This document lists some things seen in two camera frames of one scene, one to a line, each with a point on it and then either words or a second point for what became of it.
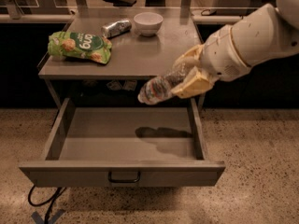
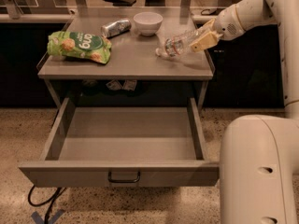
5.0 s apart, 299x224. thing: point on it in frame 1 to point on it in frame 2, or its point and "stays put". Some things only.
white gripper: [220, 56] to [226, 24]
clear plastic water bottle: [158, 89] to [178, 44]
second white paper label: [131, 85] stays put
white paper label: [114, 85] stays put
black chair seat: [120, 0] stays put
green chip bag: [79, 45] stays put
